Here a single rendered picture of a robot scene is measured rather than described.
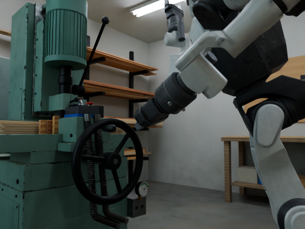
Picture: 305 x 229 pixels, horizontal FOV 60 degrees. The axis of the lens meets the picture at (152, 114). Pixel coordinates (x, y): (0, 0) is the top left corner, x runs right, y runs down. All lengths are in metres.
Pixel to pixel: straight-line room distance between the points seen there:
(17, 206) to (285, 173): 0.90
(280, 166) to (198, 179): 3.69
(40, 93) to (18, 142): 0.37
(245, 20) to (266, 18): 0.04
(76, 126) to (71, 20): 0.49
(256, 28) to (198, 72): 0.15
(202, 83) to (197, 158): 4.00
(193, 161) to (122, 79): 1.89
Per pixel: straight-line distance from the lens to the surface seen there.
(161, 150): 5.01
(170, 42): 1.38
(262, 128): 0.95
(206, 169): 4.54
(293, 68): 4.16
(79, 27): 1.23
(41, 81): 1.28
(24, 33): 1.43
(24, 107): 1.34
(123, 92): 4.04
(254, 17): 0.61
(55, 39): 1.20
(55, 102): 1.21
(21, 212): 1.01
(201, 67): 0.62
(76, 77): 1.45
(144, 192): 1.20
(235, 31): 0.61
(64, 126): 1.01
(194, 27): 0.99
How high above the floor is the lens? 0.90
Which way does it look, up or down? 4 degrees up
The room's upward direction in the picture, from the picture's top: straight up
